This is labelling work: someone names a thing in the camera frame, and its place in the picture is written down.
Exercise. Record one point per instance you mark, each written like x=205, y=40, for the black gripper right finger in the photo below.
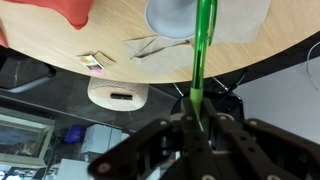
x=253, y=146

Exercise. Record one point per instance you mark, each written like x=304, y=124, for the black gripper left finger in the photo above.
x=186, y=140

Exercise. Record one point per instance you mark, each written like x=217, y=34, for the green pen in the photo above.
x=200, y=50

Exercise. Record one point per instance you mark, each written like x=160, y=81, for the white ceramic mug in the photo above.
x=170, y=20

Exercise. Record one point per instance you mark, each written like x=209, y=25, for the black table base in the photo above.
x=230, y=103

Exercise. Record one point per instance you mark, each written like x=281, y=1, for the white low cabinet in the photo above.
x=100, y=138

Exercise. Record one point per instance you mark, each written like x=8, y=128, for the white cylindrical bin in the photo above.
x=100, y=96

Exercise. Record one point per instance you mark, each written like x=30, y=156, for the blue bin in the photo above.
x=74, y=133

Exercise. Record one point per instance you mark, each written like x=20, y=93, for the small pink paper note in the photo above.
x=97, y=71

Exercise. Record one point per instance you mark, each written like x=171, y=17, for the red crumpled cloth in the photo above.
x=66, y=10

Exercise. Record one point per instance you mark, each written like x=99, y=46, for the pale wooden shelf frame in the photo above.
x=23, y=119

